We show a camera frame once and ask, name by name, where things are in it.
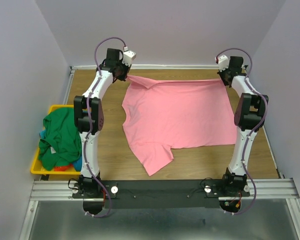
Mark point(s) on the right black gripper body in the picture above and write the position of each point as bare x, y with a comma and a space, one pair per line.
223, 75

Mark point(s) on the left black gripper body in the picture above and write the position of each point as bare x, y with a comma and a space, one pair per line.
122, 70

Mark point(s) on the pink t shirt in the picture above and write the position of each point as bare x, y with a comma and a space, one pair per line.
163, 115

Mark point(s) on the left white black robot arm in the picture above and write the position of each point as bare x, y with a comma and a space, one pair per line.
89, 117

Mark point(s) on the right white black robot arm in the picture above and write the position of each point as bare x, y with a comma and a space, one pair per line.
249, 117

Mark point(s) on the green t shirt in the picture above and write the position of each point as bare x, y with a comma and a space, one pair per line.
60, 118

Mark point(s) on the blue t shirt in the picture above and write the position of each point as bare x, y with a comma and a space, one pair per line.
76, 163

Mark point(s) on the orange t shirt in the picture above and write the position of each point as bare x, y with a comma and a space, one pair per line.
64, 168

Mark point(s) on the yellow plastic bin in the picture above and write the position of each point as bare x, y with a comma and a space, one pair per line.
36, 166

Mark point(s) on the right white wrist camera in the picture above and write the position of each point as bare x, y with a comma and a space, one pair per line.
222, 62

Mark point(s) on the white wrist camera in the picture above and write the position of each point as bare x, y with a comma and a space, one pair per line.
128, 57
222, 62

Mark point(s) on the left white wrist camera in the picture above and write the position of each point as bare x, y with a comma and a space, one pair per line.
128, 57

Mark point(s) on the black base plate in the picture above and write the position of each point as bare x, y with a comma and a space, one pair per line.
99, 198

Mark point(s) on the aluminium front rail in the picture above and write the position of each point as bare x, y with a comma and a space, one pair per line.
281, 188

